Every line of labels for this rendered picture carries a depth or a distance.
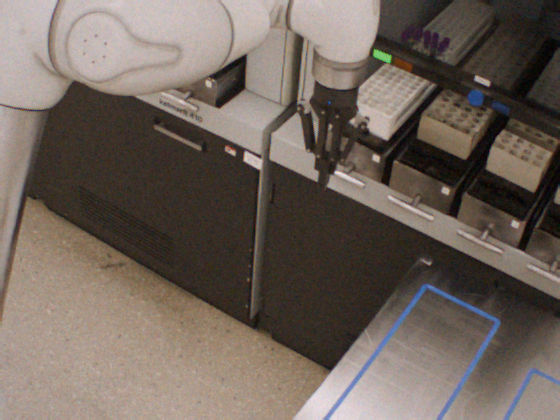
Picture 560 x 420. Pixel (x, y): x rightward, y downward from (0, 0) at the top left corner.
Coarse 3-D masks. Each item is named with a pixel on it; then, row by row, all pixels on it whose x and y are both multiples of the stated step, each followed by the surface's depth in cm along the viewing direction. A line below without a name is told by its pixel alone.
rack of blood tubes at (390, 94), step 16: (384, 64) 177; (368, 80) 172; (384, 80) 173; (400, 80) 173; (416, 80) 174; (368, 96) 168; (384, 96) 169; (400, 96) 169; (416, 96) 178; (368, 112) 165; (384, 112) 165; (400, 112) 167; (384, 128) 165
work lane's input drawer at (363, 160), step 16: (432, 96) 179; (416, 112) 174; (352, 128) 168; (368, 128) 167; (400, 128) 169; (416, 128) 174; (368, 144) 165; (384, 144) 165; (400, 144) 169; (352, 160) 169; (368, 160) 167; (384, 160) 165; (336, 176) 168; (368, 176) 169
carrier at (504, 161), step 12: (492, 144) 158; (504, 144) 158; (492, 156) 159; (504, 156) 157; (516, 156) 156; (492, 168) 160; (504, 168) 158; (516, 168) 157; (528, 168) 155; (540, 168) 154; (516, 180) 158; (528, 180) 157; (540, 180) 157
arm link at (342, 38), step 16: (304, 0) 129; (320, 0) 127; (336, 0) 125; (352, 0) 125; (368, 0) 126; (288, 16) 131; (304, 16) 130; (320, 16) 128; (336, 16) 127; (352, 16) 126; (368, 16) 127; (304, 32) 132; (320, 32) 130; (336, 32) 129; (352, 32) 128; (368, 32) 129; (320, 48) 133; (336, 48) 131; (352, 48) 130; (368, 48) 133
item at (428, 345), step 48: (432, 288) 138; (480, 288) 139; (384, 336) 130; (432, 336) 131; (480, 336) 131; (528, 336) 131; (336, 384) 123; (384, 384) 123; (432, 384) 124; (480, 384) 124; (528, 384) 124
